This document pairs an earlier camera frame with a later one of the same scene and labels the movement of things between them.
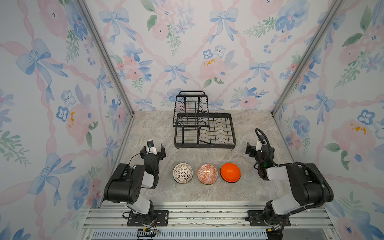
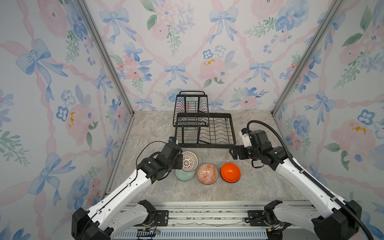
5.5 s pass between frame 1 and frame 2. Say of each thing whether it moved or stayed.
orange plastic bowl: stayed
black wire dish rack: stayed
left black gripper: moved
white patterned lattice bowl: moved
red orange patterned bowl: stayed
